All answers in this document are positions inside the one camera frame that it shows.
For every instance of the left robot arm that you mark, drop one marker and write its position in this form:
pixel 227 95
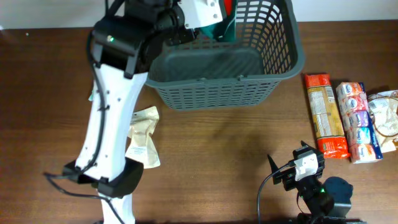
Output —
pixel 120 50

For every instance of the grey plastic basket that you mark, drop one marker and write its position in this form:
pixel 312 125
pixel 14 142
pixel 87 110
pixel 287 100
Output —
pixel 206 73

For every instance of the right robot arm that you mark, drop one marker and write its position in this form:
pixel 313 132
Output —
pixel 327 202

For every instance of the orange cracker package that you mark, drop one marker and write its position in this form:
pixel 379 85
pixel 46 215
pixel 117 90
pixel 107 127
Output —
pixel 329 131

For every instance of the white brown snack bag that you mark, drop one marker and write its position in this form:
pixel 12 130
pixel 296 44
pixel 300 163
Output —
pixel 383 110

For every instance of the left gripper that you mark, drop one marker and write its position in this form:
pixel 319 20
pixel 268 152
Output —
pixel 185 37

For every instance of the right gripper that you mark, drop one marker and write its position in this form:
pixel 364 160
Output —
pixel 289 175

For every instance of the beige paper pouch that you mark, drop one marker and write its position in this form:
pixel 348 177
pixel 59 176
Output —
pixel 142 148

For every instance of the green snack bag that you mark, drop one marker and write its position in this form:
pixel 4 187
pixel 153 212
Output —
pixel 224 31

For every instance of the teal small snack packet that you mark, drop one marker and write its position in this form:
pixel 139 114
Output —
pixel 91 96

